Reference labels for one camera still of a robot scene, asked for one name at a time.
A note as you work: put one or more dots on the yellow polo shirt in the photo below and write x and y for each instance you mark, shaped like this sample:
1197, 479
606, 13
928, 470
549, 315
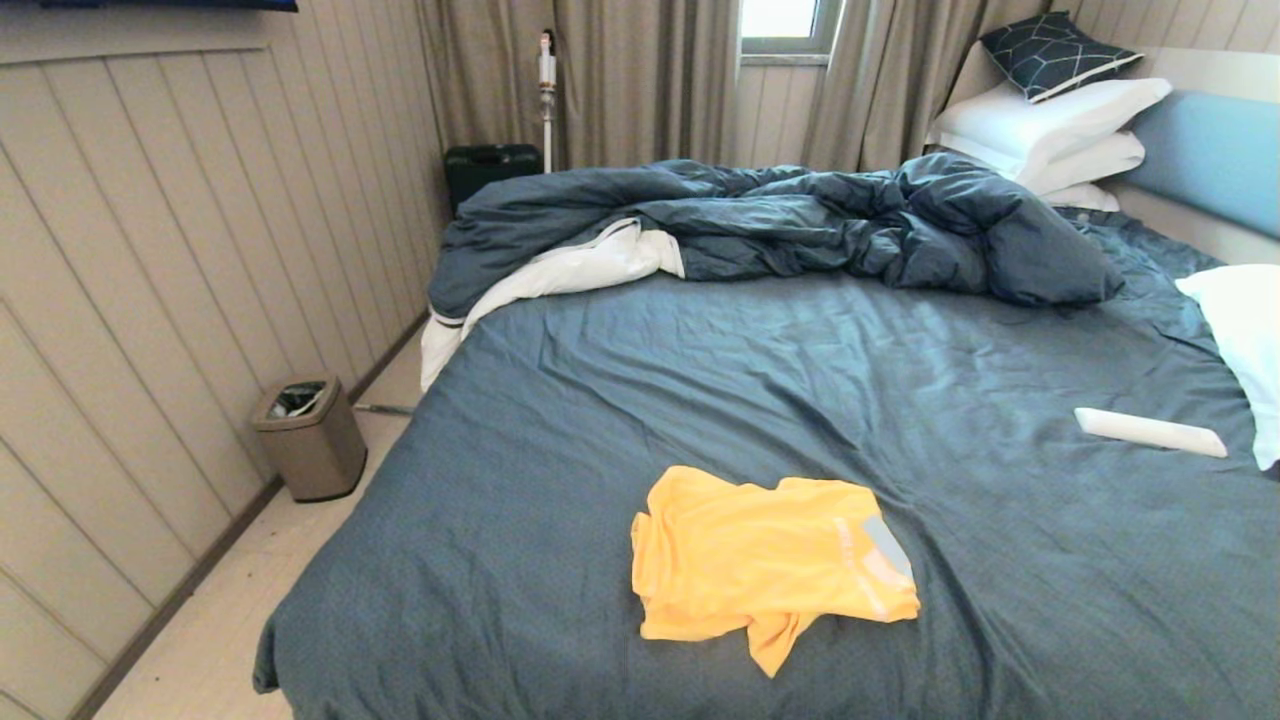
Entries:
760, 570

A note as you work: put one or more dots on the bed with blue sheet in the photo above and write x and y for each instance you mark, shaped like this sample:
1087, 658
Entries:
800, 350

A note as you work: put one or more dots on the dark blue duvet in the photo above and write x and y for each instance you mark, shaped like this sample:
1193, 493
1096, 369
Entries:
800, 215

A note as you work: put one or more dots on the dark green hard case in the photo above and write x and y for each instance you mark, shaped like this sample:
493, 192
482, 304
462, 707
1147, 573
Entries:
490, 170

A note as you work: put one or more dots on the beige window curtain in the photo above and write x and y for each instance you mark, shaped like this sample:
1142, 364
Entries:
880, 80
640, 80

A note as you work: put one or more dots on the white stick vacuum cleaner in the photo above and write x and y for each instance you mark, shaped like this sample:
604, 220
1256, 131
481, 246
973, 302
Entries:
547, 70

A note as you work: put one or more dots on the beige trash bin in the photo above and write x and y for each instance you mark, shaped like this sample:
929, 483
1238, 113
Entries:
315, 455

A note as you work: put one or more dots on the grey framed window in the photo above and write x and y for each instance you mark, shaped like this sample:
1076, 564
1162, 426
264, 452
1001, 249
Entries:
785, 20

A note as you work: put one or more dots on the white pillow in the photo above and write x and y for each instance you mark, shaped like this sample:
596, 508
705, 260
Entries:
1040, 120
1085, 197
1250, 330
1090, 160

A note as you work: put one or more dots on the dark patterned cushion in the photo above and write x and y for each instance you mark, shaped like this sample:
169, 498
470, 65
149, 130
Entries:
1055, 55

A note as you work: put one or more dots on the white remote control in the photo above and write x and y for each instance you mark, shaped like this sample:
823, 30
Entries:
1150, 432

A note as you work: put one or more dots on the light blue headboard pad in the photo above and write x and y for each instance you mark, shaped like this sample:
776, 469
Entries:
1220, 160

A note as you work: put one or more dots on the dark wall television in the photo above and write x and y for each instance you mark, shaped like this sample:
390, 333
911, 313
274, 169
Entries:
170, 4

